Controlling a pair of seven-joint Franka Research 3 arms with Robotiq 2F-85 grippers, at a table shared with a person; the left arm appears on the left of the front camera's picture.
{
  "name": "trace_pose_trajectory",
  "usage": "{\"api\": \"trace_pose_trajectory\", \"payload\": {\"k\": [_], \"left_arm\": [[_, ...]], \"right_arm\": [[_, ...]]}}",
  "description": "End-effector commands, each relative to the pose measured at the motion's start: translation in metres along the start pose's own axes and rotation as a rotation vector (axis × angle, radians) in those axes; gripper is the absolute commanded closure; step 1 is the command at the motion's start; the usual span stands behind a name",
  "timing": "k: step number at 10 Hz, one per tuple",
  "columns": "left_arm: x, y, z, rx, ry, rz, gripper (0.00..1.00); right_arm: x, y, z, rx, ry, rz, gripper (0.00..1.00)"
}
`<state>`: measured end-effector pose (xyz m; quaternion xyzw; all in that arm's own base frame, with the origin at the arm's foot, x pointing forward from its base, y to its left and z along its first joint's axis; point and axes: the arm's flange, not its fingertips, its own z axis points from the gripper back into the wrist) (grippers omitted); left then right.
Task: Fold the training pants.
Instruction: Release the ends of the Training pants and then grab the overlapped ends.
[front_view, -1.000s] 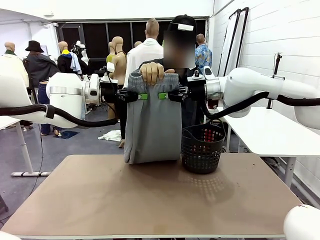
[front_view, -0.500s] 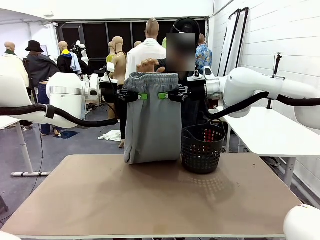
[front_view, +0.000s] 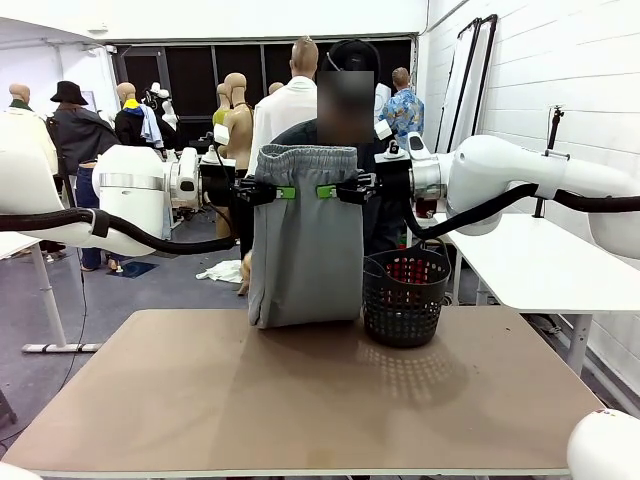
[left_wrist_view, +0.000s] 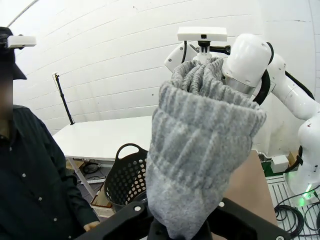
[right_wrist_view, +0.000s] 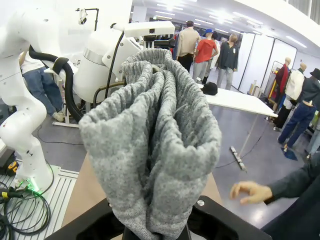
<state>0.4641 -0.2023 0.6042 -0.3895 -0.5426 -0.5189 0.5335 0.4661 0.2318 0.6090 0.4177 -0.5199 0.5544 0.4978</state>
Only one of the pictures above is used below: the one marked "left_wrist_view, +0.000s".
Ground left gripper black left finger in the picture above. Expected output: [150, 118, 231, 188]
[74, 199, 156, 240]

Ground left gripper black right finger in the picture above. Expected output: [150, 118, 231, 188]
[204, 197, 292, 240]

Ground grey training pants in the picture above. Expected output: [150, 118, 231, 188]
[145, 56, 267, 240]

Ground person's left hand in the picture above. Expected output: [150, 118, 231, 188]
[83, 221, 100, 233]

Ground cardboard box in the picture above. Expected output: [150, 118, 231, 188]
[89, 184, 113, 216]

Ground black perforated laundry basket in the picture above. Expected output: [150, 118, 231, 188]
[103, 142, 151, 213]

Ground white electrical box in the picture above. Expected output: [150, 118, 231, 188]
[271, 154, 291, 173]

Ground white side table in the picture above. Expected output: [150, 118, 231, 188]
[52, 115, 161, 198]

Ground person in dark shirt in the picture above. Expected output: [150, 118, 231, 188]
[0, 26, 101, 240]

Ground black tripod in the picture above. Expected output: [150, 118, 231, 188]
[51, 71, 76, 126]

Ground black cap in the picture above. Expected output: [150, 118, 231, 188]
[0, 26, 28, 81]

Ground black coiled cable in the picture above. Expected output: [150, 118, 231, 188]
[274, 204, 305, 235]

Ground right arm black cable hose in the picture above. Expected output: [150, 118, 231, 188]
[251, 41, 316, 107]

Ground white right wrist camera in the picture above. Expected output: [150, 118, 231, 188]
[177, 26, 228, 42]

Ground white head camera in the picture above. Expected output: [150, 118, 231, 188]
[6, 35, 38, 50]

